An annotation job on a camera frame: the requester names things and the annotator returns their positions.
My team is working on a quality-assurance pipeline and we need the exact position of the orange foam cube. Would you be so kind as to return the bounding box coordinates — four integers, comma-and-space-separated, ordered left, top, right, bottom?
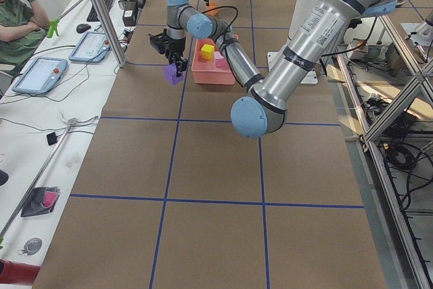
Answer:
204, 1, 219, 17

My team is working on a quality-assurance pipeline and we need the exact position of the purple foam cube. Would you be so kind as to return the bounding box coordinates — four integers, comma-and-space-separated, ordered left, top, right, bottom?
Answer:
164, 64, 184, 85

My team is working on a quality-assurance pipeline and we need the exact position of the yellow foam cube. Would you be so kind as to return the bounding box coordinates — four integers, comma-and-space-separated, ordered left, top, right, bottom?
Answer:
200, 43, 214, 61

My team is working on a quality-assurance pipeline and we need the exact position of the pink foam cube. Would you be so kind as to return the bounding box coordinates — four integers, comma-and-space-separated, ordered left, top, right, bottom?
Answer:
214, 51, 227, 69

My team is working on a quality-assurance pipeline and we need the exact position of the pink plastic bin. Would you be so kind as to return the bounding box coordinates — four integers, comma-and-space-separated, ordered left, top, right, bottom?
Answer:
191, 39, 236, 85

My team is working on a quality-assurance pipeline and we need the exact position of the far teach pendant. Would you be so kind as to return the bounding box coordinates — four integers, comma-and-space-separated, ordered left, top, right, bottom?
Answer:
68, 31, 110, 63

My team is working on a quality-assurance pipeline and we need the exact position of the teach pendant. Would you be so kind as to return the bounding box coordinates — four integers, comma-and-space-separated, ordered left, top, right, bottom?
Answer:
12, 57, 68, 95
68, 31, 110, 63

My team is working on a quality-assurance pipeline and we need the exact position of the black keyboard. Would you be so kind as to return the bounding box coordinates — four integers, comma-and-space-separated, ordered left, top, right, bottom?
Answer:
86, 0, 117, 22

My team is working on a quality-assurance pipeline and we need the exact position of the black computer mouse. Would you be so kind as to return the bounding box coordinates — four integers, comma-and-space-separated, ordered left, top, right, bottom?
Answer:
76, 24, 91, 34

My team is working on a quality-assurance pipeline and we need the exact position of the aluminium rod on table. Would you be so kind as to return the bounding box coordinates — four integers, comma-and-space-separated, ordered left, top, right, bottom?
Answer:
1, 117, 78, 242

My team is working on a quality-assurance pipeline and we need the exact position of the green clamp tool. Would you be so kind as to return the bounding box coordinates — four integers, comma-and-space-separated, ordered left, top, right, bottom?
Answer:
47, 19, 60, 39

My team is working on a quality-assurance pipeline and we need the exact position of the near teach pendant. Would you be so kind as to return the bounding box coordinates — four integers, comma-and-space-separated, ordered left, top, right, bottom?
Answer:
12, 57, 68, 95

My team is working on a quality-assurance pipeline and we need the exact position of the seated person green shirt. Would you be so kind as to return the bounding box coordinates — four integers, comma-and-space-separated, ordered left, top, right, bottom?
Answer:
1, 0, 50, 76

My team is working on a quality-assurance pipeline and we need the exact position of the pink and grey pouch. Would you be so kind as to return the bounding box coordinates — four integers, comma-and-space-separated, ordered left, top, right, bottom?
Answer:
20, 187, 60, 217

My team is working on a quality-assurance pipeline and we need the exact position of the round metal disc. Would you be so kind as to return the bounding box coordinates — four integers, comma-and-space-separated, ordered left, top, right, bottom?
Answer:
17, 237, 43, 256

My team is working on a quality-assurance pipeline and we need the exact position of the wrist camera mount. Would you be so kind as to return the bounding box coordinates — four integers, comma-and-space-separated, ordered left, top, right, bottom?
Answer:
148, 30, 167, 55

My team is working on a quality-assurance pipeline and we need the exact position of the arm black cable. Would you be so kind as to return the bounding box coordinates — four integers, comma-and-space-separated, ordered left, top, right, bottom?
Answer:
202, 5, 268, 90

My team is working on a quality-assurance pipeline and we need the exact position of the aluminium frame post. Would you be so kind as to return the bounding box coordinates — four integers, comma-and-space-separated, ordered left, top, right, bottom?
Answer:
91, 0, 126, 68

